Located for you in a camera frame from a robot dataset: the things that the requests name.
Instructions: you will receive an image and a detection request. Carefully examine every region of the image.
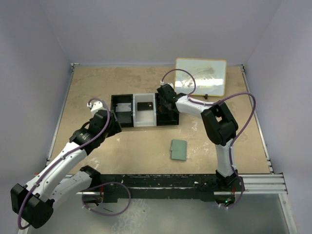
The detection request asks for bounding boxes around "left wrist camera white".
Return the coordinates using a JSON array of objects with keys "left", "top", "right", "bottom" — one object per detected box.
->
[{"left": 87, "top": 101, "right": 105, "bottom": 116}]

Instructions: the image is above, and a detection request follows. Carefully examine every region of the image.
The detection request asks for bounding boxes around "green card holder wallet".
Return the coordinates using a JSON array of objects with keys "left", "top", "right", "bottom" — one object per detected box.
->
[{"left": 170, "top": 139, "right": 187, "bottom": 161}]

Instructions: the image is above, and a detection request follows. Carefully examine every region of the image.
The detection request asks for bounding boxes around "white board wooden frame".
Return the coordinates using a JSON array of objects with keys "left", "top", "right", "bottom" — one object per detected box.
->
[{"left": 174, "top": 58, "right": 227, "bottom": 97}]

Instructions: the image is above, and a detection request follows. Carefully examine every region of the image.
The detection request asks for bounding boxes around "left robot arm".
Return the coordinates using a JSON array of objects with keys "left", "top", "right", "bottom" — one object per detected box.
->
[{"left": 10, "top": 108, "right": 121, "bottom": 230}]

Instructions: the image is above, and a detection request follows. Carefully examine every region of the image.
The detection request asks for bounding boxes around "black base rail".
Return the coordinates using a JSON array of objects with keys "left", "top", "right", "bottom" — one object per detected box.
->
[{"left": 72, "top": 173, "right": 246, "bottom": 203}]

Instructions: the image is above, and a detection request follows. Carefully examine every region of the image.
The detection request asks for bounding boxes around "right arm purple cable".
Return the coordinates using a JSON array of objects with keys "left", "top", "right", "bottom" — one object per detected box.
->
[{"left": 159, "top": 69, "right": 256, "bottom": 176}]

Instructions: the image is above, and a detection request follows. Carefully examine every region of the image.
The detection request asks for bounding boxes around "silver VIP card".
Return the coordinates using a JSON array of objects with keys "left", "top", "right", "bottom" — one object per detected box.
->
[{"left": 116, "top": 103, "right": 132, "bottom": 113}]

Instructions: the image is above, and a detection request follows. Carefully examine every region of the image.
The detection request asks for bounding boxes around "aluminium frame rail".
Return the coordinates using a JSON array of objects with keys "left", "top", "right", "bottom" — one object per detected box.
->
[{"left": 240, "top": 172, "right": 289, "bottom": 195}]

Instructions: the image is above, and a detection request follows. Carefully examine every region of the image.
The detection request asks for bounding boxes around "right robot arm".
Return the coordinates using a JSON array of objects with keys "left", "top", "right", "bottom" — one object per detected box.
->
[{"left": 157, "top": 82, "right": 245, "bottom": 191}]

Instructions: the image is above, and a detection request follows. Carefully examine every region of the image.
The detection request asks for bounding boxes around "black white sorting tray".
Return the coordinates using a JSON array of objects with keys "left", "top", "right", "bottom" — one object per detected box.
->
[{"left": 111, "top": 93, "right": 179, "bottom": 128}]

